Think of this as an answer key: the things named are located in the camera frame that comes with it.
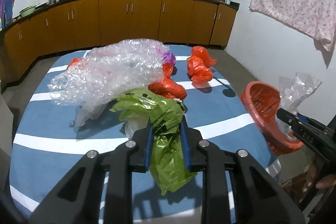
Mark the clear plastic bag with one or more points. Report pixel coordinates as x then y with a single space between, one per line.
294 91

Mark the green basin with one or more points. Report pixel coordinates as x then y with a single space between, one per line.
27 11

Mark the purple blue hanging cloth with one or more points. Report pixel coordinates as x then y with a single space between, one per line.
6 10

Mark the red plastic waste basket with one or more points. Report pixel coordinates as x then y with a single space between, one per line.
262 100

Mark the purple plastic bag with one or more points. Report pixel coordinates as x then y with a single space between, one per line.
168 58

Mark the clear bubble wrap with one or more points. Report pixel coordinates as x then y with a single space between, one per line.
106 72

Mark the lower wooden kitchen cabinets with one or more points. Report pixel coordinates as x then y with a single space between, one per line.
85 24

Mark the orange bag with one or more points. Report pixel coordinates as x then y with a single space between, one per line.
198 65
74 61
167 87

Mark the blue white striped tablecloth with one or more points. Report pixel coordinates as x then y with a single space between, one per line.
47 144

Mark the green plastic bag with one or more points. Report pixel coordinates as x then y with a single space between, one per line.
167 164

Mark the orange bag far right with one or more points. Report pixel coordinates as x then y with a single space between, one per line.
198 65

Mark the orange bag near centre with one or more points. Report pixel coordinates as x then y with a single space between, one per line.
167 87

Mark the orange bag far left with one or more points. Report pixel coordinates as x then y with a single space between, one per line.
74 61

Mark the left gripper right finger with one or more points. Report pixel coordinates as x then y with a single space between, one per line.
257 197

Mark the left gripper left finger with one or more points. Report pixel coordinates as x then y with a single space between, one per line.
98 177

